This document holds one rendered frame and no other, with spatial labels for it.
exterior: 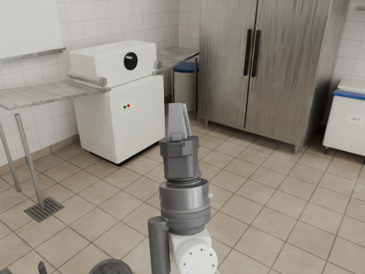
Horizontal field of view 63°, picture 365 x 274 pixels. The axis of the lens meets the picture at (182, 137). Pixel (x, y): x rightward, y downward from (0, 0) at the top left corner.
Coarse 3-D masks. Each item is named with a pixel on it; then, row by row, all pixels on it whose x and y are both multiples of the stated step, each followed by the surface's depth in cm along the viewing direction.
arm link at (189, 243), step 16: (208, 208) 51; (160, 224) 50; (176, 224) 49; (192, 224) 49; (160, 240) 50; (176, 240) 50; (192, 240) 49; (208, 240) 51; (160, 256) 51; (176, 256) 49; (192, 256) 47; (208, 256) 48; (160, 272) 51; (192, 272) 47; (208, 272) 48
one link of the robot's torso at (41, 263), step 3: (42, 261) 59; (39, 264) 59; (42, 264) 59; (39, 267) 59; (42, 267) 59; (45, 267) 60; (3, 270) 63; (6, 270) 63; (9, 270) 63; (39, 270) 59; (42, 270) 59; (45, 270) 60; (0, 273) 62; (3, 273) 62; (6, 273) 62; (9, 273) 62; (12, 273) 62; (42, 273) 59; (45, 273) 60
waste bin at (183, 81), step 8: (184, 64) 465; (192, 64) 465; (176, 72) 441; (184, 72) 435; (192, 72) 436; (176, 80) 448; (184, 80) 442; (192, 80) 443; (176, 88) 454; (184, 88) 448; (192, 88) 449; (176, 96) 462; (184, 96) 455; (192, 96) 456; (192, 104) 463
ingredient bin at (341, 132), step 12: (348, 84) 335; (360, 84) 335; (336, 96) 313; (348, 96) 304; (360, 96) 299; (336, 108) 317; (348, 108) 311; (360, 108) 305; (336, 120) 322; (348, 120) 315; (360, 120) 309; (336, 132) 327; (348, 132) 320; (360, 132) 313; (324, 144) 339; (336, 144) 332; (348, 144) 324; (360, 144) 318
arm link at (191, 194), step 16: (160, 144) 48; (176, 144) 46; (192, 144) 47; (176, 160) 48; (192, 160) 48; (176, 176) 48; (192, 176) 48; (160, 192) 51; (176, 192) 49; (192, 192) 49; (208, 192) 51; (176, 208) 49; (192, 208) 49
